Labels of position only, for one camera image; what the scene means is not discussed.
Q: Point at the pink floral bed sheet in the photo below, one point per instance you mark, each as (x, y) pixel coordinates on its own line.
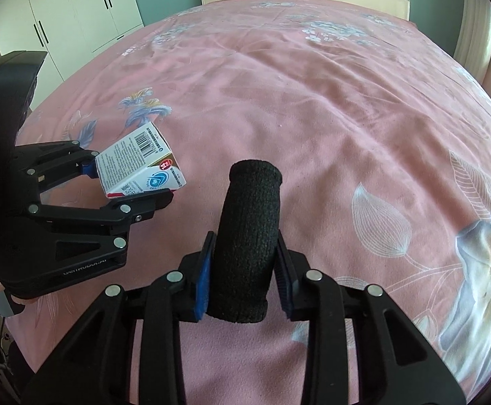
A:
(313, 114)

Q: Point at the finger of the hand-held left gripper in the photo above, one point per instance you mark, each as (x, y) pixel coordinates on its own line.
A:
(102, 219)
(55, 156)

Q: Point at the black foam roll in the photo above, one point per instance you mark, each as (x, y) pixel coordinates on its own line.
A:
(245, 236)

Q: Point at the white wardrobe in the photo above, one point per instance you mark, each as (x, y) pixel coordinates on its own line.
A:
(72, 4)

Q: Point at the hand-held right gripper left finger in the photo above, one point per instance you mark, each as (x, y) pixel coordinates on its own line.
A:
(203, 280)

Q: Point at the white drink carton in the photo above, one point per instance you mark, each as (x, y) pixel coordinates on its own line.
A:
(135, 160)

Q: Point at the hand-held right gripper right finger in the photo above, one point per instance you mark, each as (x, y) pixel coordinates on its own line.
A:
(283, 280)

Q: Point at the beige curtain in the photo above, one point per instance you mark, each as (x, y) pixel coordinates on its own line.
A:
(475, 38)

